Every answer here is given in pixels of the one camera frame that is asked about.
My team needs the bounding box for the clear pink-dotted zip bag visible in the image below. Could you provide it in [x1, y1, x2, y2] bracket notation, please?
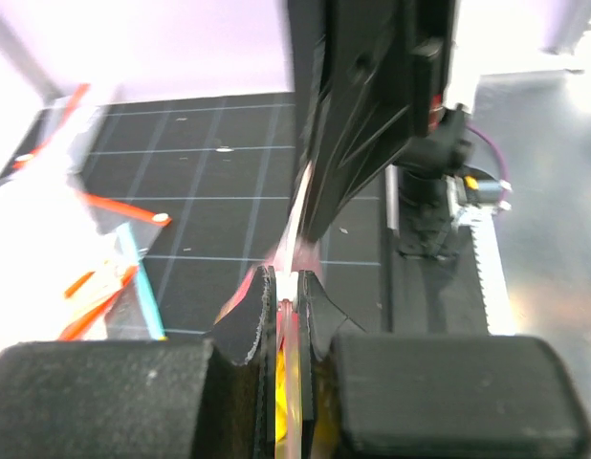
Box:
[212, 164, 323, 458]

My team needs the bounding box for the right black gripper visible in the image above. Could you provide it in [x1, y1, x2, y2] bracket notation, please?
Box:
[286, 0, 456, 242]

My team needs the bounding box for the orange-edged flat bag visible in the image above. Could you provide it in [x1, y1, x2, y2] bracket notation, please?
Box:
[58, 193, 171, 341]

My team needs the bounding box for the yellow banana bunch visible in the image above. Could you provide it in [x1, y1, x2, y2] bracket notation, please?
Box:
[274, 339, 340, 458]

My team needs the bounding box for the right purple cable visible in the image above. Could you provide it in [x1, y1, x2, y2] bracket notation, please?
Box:
[467, 123, 514, 192]

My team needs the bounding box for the pile of red-dotted bags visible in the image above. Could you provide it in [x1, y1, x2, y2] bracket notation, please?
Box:
[0, 107, 115, 351]

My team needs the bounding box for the slotted aluminium cable duct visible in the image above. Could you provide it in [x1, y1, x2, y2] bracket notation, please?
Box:
[457, 206, 516, 336]

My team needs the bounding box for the clear bag orange zipper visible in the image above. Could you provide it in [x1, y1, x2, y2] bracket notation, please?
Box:
[0, 82, 120, 186]

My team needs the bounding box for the black grid cutting mat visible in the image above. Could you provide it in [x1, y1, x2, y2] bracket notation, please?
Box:
[78, 94, 295, 341]

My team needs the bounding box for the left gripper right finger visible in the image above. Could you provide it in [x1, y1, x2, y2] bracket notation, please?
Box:
[298, 272, 590, 458]

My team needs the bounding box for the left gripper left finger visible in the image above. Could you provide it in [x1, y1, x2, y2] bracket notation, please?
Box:
[0, 268, 275, 458]

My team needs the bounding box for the right aluminium frame post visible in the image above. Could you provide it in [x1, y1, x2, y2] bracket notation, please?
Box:
[0, 13, 64, 102]

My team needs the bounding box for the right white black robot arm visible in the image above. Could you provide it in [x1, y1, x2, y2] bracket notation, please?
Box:
[280, 1, 471, 258]

